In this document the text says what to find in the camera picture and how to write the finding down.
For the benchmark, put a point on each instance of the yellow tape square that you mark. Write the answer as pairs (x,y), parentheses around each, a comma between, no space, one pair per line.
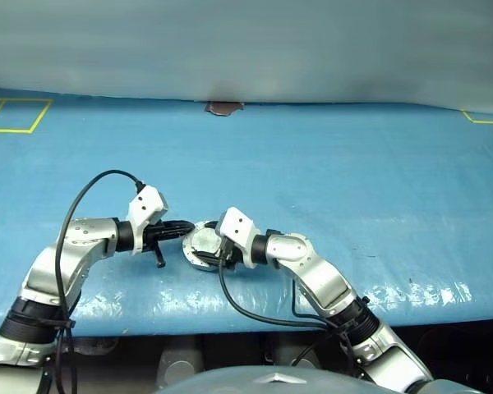
(37,119)

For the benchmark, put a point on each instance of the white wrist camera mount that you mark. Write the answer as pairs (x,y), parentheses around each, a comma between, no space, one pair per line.
(238,223)
(146,205)

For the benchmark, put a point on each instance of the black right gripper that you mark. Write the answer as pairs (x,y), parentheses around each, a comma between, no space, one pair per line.
(230,254)

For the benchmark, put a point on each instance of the blue table cover film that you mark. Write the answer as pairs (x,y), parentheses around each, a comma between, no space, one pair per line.
(333,172)

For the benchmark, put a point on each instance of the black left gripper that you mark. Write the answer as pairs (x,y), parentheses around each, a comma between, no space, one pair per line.
(152,238)

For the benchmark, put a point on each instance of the round motor housing base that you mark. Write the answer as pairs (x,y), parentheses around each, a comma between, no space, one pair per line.
(187,251)

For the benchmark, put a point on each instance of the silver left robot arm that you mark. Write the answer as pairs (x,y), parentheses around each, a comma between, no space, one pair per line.
(86,234)

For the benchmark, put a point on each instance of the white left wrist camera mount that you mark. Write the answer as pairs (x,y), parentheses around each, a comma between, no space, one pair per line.
(146,205)

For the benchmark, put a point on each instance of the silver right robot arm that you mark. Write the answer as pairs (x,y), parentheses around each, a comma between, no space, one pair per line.
(324,275)

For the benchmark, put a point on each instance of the grey robot torso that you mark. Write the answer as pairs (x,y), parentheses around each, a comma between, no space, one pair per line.
(271,381)

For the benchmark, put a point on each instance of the brown patch at table edge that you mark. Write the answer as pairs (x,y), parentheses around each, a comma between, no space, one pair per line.
(224,108)

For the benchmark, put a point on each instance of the crumpled clear plastic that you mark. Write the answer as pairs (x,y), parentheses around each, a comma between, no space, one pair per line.
(94,345)

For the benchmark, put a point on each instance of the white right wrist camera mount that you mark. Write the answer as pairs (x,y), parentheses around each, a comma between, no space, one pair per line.
(238,223)

